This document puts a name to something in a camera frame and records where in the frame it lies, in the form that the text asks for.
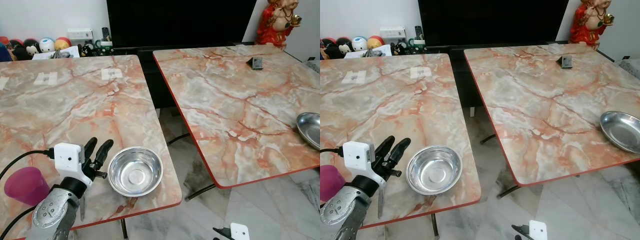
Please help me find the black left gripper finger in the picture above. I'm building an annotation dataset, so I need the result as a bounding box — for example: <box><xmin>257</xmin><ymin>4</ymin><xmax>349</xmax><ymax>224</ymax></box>
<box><xmin>387</xmin><ymin>137</ymin><xmax>412</xmax><ymax>169</ymax></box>
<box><xmin>374</xmin><ymin>135</ymin><xmax>396</xmax><ymax>161</ymax></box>
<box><xmin>94</xmin><ymin>139</ymin><xmax>115</xmax><ymax>169</ymax></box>
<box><xmin>83</xmin><ymin>136</ymin><xmax>99</xmax><ymax>162</ymax></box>

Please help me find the stainless steel bowl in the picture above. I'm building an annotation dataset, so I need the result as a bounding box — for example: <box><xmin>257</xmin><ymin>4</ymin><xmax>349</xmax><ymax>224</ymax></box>
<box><xmin>405</xmin><ymin>145</ymin><xmax>464</xmax><ymax>196</ymax></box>
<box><xmin>107</xmin><ymin>146</ymin><xmax>164</xmax><ymax>198</ymax></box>

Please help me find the marble pattern folding table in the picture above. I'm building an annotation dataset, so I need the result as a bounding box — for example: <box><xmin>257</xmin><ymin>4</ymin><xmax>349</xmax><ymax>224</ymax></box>
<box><xmin>463</xmin><ymin>42</ymin><xmax>640</xmax><ymax>200</ymax></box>
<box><xmin>0</xmin><ymin>54</ymin><xmax>184</xmax><ymax>240</ymax></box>
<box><xmin>320</xmin><ymin>52</ymin><xmax>482</xmax><ymax>240</ymax></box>
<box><xmin>152</xmin><ymin>44</ymin><xmax>321</xmax><ymax>202</ymax></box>

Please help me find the purple plastic cup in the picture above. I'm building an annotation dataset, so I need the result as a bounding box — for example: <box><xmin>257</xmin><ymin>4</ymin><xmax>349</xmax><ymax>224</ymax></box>
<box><xmin>4</xmin><ymin>166</ymin><xmax>51</xmax><ymax>206</ymax></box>
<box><xmin>320</xmin><ymin>164</ymin><xmax>347</xmax><ymax>204</ymax></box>

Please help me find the stainless steel plate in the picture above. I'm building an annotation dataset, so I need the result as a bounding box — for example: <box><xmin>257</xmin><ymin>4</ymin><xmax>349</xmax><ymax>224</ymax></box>
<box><xmin>599</xmin><ymin>110</ymin><xmax>640</xmax><ymax>154</ymax></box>
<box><xmin>295</xmin><ymin>112</ymin><xmax>321</xmax><ymax>150</ymax></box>

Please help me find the white paper sheet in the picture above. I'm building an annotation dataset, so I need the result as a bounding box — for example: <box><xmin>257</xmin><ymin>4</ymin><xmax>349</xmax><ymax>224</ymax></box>
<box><xmin>344</xmin><ymin>44</ymin><xmax>394</xmax><ymax>60</ymax></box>
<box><xmin>32</xmin><ymin>45</ymin><xmax>81</xmax><ymax>61</ymax></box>

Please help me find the green mug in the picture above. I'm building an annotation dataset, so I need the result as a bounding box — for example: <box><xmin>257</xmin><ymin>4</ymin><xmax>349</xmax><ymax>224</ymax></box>
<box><xmin>94</xmin><ymin>39</ymin><xmax>114</xmax><ymax>55</ymax></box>
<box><xmin>407</xmin><ymin>38</ymin><xmax>427</xmax><ymax>54</ymax></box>

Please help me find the black mouse toy figure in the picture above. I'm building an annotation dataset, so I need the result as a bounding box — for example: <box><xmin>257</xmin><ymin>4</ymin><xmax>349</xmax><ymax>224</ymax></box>
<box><xmin>335</xmin><ymin>37</ymin><xmax>354</xmax><ymax>56</ymax></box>
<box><xmin>22</xmin><ymin>39</ymin><xmax>41</xmax><ymax>57</ymax></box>

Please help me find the white power socket box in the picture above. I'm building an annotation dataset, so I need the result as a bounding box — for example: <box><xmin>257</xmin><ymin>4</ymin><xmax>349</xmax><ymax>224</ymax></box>
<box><xmin>379</xmin><ymin>26</ymin><xmax>407</xmax><ymax>45</ymax></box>
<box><xmin>67</xmin><ymin>28</ymin><xmax>95</xmax><ymax>47</ymax></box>

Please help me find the black television screen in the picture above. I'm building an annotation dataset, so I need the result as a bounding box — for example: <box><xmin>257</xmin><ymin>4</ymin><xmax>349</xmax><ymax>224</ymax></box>
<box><xmin>417</xmin><ymin>0</ymin><xmax>570</xmax><ymax>47</ymax></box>
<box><xmin>106</xmin><ymin>0</ymin><xmax>258</xmax><ymax>49</ymax></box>

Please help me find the red and gold statue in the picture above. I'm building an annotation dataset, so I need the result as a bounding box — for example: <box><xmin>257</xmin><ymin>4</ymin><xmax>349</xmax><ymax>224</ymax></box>
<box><xmin>256</xmin><ymin>0</ymin><xmax>303</xmax><ymax>51</ymax></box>
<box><xmin>569</xmin><ymin>0</ymin><xmax>615</xmax><ymax>50</ymax></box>

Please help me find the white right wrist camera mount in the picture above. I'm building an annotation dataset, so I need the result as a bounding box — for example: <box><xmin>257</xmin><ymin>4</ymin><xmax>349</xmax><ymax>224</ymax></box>
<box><xmin>229</xmin><ymin>222</ymin><xmax>251</xmax><ymax>240</ymax></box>
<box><xmin>528</xmin><ymin>219</ymin><xmax>548</xmax><ymax>240</ymax></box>

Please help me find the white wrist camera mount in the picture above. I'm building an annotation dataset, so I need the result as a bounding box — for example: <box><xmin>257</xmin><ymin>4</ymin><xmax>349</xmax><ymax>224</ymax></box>
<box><xmin>229</xmin><ymin>222</ymin><xmax>251</xmax><ymax>240</ymax></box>
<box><xmin>528</xmin><ymin>219</ymin><xmax>548</xmax><ymax>240</ymax></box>
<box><xmin>342</xmin><ymin>141</ymin><xmax>375</xmax><ymax>177</ymax></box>
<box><xmin>53</xmin><ymin>142</ymin><xmax>84</xmax><ymax>180</ymax></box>

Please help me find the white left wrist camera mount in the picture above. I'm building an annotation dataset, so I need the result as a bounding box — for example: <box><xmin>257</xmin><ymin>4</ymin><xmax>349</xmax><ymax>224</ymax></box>
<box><xmin>53</xmin><ymin>142</ymin><xmax>84</xmax><ymax>180</ymax></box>
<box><xmin>342</xmin><ymin>141</ymin><xmax>375</xmax><ymax>177</ymax></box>

